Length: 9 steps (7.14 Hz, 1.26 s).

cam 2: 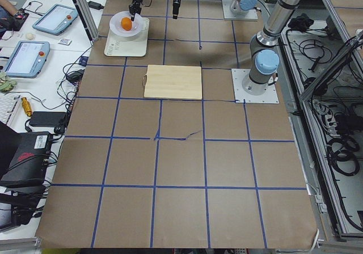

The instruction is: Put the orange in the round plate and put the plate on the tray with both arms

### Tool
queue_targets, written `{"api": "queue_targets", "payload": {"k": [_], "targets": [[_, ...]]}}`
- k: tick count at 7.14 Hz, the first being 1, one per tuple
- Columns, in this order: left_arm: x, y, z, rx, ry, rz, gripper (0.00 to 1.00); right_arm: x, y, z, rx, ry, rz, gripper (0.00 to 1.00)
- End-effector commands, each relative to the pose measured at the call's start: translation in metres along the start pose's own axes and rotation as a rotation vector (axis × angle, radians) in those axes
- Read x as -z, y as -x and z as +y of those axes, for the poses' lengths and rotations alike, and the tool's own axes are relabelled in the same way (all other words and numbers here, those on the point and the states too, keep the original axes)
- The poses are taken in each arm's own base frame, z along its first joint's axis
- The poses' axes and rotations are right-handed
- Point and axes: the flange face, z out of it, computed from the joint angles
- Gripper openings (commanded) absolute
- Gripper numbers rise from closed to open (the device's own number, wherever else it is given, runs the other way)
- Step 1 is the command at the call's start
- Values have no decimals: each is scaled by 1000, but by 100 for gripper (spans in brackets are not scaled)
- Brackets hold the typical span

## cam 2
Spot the orange fruit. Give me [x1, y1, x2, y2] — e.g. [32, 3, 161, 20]
[120, 17, 133, 31]

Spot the white ribbed plate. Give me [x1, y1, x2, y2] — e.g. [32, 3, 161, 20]
[109, 11, 144, 37]

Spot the cream tray with bear print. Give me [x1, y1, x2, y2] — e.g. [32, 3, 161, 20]
[104, 18, 149, 57]

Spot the blue teach pendant upper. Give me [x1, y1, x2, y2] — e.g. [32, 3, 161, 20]
[32, 4, 78, 35]

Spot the blue teach pendant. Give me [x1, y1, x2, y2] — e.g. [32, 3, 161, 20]
[32, 4, 78, 35]
[4, 41, 50, 78]

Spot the wooden cutting board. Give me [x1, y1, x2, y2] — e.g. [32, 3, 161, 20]
[144, 65, 202, 100]

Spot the blue teach pendant lower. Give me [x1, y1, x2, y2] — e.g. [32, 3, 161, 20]
[4, 41, 50, 78]

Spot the black power adapter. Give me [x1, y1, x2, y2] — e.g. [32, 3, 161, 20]
[29, 111, 66, 127]

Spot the gold metal cylinder tool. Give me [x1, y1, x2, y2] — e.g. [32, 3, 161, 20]
[21, 97, 33, 117]

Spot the white keyboard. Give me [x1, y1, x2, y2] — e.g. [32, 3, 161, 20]
[0, 94, 21, 126]

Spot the black computer box red logo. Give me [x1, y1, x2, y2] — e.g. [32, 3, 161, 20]
[1, 128, 53, 188]

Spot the aluminium frame post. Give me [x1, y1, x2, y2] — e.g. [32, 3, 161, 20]
[72, 0, 99, 42]

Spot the black cable bundle right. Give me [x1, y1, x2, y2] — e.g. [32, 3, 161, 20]
[326, 136, 363, 178]

